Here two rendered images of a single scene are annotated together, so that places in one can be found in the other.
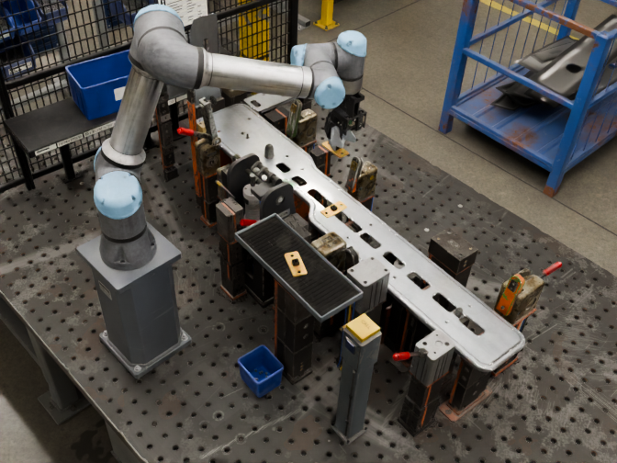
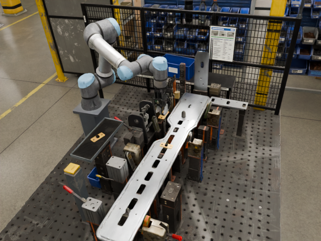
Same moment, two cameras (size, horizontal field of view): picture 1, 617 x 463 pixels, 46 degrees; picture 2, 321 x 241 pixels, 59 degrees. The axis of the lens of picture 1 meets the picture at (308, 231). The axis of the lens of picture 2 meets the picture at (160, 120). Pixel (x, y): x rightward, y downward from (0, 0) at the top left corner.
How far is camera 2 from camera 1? 1.75 m
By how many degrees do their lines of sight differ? 49
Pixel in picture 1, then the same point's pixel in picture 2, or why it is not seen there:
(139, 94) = not seen: hidden behind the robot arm
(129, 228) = (82, 93)
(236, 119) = (197, 100)
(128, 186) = (87, 79)
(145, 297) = (85, 122)
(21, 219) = (134, 97)
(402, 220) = (224, 188)
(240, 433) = not seen: hidden behind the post
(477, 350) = (107, 227)
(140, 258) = (85, 106)
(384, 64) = not seen: outside the picture
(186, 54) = (88, 32)
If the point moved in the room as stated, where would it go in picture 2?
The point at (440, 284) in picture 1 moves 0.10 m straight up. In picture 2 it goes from (144, 197) to (142, 185)
